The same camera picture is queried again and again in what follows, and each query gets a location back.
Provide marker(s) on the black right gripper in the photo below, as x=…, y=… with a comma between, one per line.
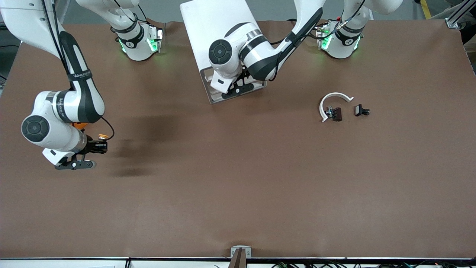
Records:
x=94, y=146

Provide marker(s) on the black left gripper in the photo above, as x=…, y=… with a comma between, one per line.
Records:
x=242, y=76

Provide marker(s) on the orange-capped button with blue base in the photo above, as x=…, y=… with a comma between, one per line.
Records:
x=102, y=137

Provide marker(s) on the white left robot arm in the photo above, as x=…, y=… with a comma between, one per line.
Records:
x=256, y=48

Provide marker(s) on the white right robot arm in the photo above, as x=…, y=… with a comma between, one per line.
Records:
x=48, y=111

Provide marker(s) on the white drawer cabinet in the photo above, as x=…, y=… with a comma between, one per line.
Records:
x=215, y=22

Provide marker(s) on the orange and black block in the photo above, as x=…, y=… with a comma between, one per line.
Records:
x=81, y=125

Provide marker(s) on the metal base connector plate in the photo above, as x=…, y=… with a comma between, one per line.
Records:
x=156, y=39
x=322, y=37

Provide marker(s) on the dark brown connector part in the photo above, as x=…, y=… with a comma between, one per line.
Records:
x=337, y=114

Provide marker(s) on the small black component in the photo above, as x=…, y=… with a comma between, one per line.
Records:
x=359, y=109

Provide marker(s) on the white curved plastic bracket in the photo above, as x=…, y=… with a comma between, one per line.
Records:
x=332, y=94

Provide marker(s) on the white table edge rail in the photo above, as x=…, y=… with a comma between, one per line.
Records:
x=55, y=263

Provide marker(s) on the grey metal edge bracket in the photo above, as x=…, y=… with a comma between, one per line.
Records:
x=234, y=250

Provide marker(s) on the brown post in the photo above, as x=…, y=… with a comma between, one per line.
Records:
x=238, y=260

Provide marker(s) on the aluminium frame profile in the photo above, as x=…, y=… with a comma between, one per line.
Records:
x=455, y=18

